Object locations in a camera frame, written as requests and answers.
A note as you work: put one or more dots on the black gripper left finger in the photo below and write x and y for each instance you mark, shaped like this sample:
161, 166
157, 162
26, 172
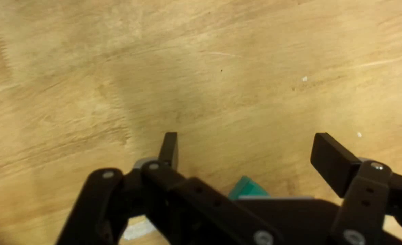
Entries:
195, 209

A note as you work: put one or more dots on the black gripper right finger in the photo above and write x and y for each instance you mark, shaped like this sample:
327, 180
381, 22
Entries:
334, 164

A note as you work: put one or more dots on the green block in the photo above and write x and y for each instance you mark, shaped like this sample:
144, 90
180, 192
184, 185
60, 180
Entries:
248, 188

